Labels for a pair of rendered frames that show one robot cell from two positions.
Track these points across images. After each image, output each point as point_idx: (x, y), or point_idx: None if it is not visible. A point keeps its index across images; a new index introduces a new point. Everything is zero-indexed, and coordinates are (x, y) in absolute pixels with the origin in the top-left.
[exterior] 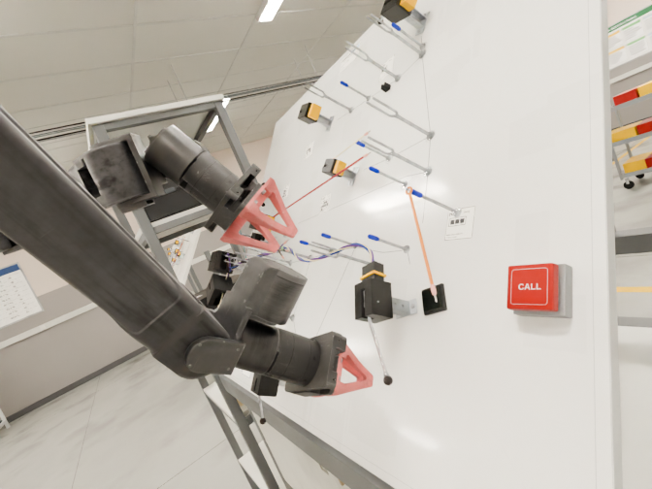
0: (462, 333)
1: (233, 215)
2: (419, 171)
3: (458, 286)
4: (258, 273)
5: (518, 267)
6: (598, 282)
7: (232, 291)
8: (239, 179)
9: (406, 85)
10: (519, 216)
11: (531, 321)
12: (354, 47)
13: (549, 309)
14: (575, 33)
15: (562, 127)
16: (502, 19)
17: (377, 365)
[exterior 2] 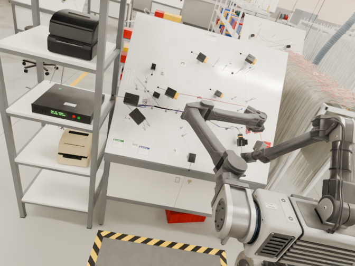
0: (250, 149)
1: (259, 131)
2: (242, 109)
3: (250, 140)
4: (265, 145)
5: (266, 141)
6: (271, 145)
7: (261, 148)
8: (263, 125)
9: (239, 78)
10: (263, 131)
11: None
12: (242, 66)
13: None
14: (276, 102)
15: (271, 119)
16: (265, 86)
17: None
